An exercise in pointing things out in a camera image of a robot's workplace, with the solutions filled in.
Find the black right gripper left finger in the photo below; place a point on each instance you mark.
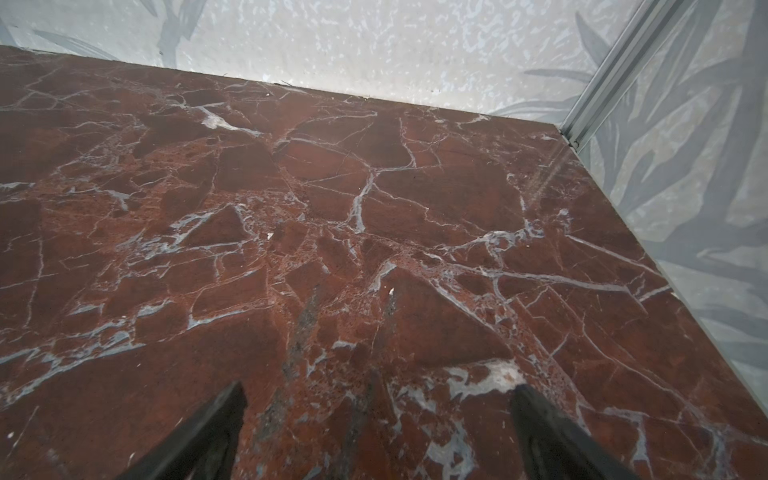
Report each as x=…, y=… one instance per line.
x=203, y=446

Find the aluminium frame post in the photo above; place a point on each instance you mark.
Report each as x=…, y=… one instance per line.
x=644, y=34

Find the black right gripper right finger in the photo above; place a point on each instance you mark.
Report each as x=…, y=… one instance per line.
x=552, y=446

